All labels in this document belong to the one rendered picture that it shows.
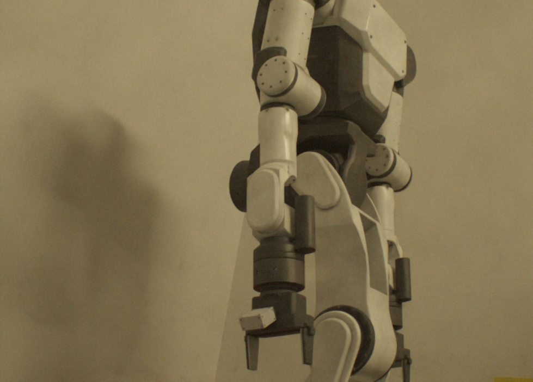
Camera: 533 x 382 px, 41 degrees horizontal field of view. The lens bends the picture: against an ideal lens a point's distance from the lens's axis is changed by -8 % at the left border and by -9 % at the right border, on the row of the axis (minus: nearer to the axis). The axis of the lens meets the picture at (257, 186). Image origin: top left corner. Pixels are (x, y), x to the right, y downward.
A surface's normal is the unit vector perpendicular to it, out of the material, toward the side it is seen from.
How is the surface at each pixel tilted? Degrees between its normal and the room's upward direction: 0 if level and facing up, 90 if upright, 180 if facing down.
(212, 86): 90
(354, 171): 90
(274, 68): 90
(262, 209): 90
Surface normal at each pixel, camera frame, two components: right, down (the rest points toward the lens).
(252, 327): -0.48, 0.18
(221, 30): 0.90, 0.03
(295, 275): 0.59, -0.31
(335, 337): -0.55, -0.32
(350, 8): 0.22, -0.32
